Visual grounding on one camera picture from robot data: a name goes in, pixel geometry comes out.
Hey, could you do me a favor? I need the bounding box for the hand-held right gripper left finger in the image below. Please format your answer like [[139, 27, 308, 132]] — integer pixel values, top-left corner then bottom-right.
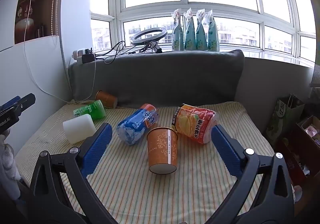
[[29, 122, 118, 224]]

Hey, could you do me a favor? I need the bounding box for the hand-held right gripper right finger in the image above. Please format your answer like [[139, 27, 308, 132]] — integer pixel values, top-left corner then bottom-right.
[[204, 124, 295, 224]]

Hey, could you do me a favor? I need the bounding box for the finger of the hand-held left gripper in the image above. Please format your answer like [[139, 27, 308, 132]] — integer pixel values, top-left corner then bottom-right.
[[0, 93, 36, 117]]

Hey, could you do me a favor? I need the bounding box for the orange patterned paper cup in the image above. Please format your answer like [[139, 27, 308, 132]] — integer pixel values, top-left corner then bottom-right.
[[147, 127, 179, 175]]

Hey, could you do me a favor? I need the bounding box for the white plastic cup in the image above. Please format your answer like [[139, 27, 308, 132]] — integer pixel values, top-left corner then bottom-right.
[[62, 113, 97, 144]]

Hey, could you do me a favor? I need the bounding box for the plain orange paper cup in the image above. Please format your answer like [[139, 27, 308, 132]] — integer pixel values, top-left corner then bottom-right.
[[95, 90, 118, 109]]

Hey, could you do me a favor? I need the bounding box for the white panel board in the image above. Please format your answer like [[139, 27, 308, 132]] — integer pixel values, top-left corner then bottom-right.
[[0, 35, 73, 155]]

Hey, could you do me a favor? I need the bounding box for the green bottle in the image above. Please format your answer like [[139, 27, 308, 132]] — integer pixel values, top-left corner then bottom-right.
[[73, 100, 106, 121]]

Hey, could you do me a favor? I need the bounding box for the orange snack can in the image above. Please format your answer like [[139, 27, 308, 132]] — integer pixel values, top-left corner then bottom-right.
[[171, 104, 218, 145]]

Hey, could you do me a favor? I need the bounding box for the blue snack can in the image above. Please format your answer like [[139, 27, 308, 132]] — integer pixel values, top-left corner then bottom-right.
[[116, 103, 160, 146]]

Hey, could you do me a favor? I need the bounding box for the striped blanket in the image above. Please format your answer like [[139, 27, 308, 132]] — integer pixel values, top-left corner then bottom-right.
[[14, 101, 275, 224]]

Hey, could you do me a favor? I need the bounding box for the green paper bag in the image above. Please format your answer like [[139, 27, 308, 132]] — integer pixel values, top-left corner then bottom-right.
[[265, 93, 305, 139]]

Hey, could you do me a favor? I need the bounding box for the white power strip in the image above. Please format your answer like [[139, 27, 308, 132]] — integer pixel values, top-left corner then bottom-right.
[[72, 49, 88, 65]]

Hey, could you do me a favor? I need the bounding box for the brown cardboard box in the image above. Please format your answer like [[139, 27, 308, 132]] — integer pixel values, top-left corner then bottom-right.
[[276, 115, 320, 186]]

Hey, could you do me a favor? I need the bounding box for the black power adapter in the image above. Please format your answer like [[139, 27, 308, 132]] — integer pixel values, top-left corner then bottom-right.
[[82, 49, 96, 64]]

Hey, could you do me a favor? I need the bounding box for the red ceramic vase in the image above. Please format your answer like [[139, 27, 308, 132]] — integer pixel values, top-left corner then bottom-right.
[[14, 0, 35, 39]]

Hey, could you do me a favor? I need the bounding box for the grey cushion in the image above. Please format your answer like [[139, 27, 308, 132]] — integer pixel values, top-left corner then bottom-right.
[[68, 49, 245, 109]]

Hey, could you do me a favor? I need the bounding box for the wooden shelf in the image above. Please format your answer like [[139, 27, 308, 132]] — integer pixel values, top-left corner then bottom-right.
[[14, 0, 66, 44]]

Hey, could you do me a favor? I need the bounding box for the teal refill pouch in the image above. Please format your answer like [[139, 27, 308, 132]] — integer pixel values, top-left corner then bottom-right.
[[171, 9, 185, 51], [206, 9, 220, 52], [195, 8, 208, 51], [183, 8, 197, 51]]

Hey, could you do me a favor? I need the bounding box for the white cable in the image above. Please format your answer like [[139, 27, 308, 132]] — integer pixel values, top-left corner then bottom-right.
[[23, 0, 75, 104]]

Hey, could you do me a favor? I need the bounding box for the black cable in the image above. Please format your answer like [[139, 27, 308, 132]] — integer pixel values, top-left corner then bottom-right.
[[93, 41, 148, 65]]

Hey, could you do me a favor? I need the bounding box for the beaded blind cord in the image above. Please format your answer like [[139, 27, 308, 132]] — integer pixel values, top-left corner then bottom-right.
[[51, 0, 63, 45]]

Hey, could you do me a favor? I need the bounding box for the ring light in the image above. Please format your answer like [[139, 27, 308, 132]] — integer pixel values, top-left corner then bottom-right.
[[130, 26, 167, 53]]

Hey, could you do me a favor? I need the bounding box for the white window frame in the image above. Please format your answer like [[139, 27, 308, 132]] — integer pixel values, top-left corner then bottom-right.
[[89, 0, 317, 67]]

